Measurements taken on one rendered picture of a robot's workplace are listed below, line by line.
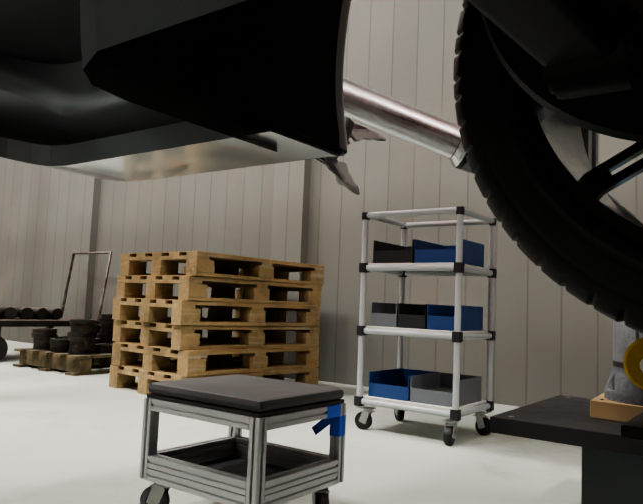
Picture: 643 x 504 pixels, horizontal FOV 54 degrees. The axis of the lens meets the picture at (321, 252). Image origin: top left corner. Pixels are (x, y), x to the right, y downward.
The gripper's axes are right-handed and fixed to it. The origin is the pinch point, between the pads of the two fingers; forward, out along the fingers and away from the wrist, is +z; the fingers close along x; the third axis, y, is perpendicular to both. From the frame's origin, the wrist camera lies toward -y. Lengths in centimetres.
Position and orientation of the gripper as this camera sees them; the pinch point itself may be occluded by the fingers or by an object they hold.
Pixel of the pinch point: (374, 166)
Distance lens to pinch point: 149.8
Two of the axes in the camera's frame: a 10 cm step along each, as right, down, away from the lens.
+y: -3.3, 0.3, 9.4
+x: -4.3, 8.8, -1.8
